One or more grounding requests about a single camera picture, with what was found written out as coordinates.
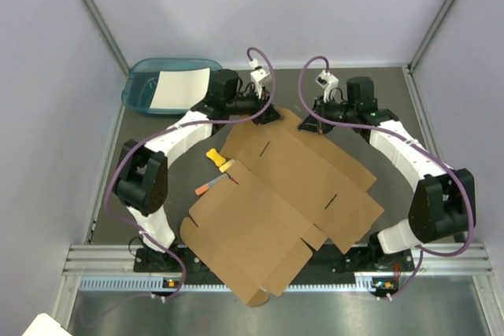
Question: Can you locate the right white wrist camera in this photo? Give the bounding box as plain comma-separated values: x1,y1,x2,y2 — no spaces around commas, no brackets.
315,70,339,102

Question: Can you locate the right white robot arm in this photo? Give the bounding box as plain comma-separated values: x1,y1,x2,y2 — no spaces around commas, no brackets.
298,70,476,270

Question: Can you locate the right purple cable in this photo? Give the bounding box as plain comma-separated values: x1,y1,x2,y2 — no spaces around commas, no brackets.
298,56,476,301

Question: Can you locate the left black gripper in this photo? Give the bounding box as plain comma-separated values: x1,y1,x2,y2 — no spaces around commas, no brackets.
225,83,283,125

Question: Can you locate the purple cable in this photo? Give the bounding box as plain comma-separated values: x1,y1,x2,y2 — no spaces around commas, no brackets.
298,56,476,301
102,46,275,306

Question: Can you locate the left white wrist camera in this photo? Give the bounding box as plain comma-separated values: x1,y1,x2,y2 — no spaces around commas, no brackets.
249,59,272,87

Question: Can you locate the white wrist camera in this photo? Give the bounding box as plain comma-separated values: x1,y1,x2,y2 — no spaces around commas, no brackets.
249,59,272,87
315,70,339,102

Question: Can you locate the yellow highlighter pen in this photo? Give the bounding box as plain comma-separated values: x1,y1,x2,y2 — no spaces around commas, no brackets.
219,159,235,173

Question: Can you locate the orange highlighter pen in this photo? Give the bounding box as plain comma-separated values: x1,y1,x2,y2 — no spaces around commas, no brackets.
195,175,224,196

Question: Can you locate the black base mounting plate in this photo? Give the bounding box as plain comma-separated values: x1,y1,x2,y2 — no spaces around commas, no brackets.
130,244,413,279

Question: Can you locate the white box corner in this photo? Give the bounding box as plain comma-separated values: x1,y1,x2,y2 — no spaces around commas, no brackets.
22,313,71,336

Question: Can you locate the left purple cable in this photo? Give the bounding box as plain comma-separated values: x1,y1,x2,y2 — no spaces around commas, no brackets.
102,46,275,306

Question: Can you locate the teal plastic bin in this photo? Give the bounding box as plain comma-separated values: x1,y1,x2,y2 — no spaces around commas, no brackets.
121,58,222,115

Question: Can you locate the aluminium frame rail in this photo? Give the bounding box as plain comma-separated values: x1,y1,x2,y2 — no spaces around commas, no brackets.
63,243,493,276

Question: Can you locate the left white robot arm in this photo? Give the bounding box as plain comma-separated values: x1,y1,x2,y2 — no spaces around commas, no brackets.
107,65,281,271

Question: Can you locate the brown cardboard box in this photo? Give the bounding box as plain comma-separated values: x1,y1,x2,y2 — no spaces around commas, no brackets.
180,110,383,307

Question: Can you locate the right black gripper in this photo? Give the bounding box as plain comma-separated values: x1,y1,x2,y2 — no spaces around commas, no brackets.
298,94,358,135

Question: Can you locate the white paper sheet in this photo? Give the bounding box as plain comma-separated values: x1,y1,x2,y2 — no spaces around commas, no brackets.
150,68,211,110

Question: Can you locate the yellow bone-shaped eraser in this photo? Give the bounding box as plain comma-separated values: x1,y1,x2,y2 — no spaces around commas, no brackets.
206,148,227,168

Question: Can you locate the grey slotted cable duct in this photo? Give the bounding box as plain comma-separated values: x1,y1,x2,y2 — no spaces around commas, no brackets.
79,276,396,293

